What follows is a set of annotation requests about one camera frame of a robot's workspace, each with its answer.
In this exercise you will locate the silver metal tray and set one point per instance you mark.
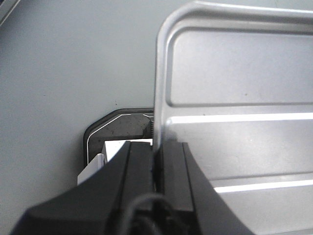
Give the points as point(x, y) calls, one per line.
point(235, 83)

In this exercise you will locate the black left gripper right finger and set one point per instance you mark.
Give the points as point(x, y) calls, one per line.
point(179, 178)

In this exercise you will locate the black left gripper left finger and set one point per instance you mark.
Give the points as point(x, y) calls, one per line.
point(91, 207)

